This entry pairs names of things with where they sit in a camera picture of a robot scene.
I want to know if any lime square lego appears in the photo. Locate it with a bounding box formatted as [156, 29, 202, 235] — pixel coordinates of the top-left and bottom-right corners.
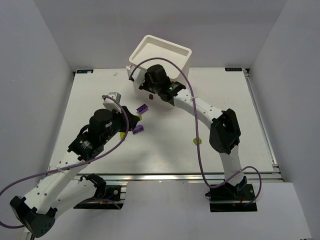
[192, 137, 203, 145]

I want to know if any right blue label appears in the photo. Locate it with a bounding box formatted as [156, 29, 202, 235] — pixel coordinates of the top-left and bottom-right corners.
[224, 67, 243, 72]

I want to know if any purple rounded lego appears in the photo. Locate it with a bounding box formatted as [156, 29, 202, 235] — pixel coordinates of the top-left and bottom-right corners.
[132, 124, 144, 135]

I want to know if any left blue label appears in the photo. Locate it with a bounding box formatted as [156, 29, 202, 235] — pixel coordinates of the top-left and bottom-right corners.
[76, 69, 94, 74]

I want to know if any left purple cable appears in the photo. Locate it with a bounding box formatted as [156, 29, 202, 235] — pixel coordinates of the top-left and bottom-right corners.
[0, 94, 131, 229]

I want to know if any blue label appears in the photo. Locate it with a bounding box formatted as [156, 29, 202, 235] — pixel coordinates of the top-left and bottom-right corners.
[76, 69, 94, 74]
[224, 67, 243, 72]

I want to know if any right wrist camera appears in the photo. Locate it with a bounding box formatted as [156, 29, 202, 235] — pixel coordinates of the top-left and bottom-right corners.
[126, 65, 146, 85]

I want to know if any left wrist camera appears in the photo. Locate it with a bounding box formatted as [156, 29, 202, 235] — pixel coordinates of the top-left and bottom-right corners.
[101, 92, 122, 113]

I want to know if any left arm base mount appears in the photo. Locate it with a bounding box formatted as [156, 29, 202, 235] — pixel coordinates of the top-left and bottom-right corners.
[74, 173, 126, 210]

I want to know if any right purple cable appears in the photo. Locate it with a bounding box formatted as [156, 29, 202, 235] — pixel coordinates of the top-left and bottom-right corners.
[129, 57, 263, 206]

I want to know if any white drawer cabinet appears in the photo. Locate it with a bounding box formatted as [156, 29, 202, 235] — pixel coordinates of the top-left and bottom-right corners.
[127, 35, 193, 107]

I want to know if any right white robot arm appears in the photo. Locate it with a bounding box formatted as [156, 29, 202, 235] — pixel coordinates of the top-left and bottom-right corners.
[131, 64, 247, 192]

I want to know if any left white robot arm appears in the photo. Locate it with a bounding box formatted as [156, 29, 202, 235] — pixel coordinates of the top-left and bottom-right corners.
[10, 106, 140, 238]

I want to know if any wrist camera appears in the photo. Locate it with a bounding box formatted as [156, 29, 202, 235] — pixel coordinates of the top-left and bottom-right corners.
[101, 92, 122, 113]
[126, 65, 146, 85]

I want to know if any purple cable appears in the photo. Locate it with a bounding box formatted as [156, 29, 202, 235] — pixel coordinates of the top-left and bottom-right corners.
[129, 57, 263, 206]
[0, 94, 131, 229]

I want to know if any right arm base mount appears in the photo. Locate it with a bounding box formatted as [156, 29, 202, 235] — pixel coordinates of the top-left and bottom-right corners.
[205, 183, 258, 213]

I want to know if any purple rectangular lego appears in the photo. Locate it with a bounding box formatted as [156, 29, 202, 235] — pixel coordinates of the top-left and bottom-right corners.
[136, 104, 149, 115]

